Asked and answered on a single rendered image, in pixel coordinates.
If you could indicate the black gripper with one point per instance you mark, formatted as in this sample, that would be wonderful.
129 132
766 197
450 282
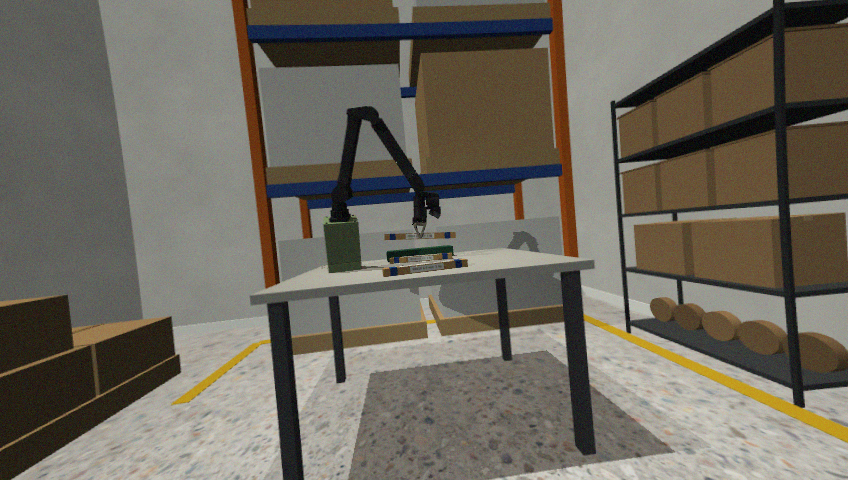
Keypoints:
419 221

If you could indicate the tan cardboard pack with blue bands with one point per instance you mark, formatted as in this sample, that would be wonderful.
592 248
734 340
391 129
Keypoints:
425 267
406 236
420 258

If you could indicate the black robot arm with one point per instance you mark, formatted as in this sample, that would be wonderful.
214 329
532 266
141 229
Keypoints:
342 191

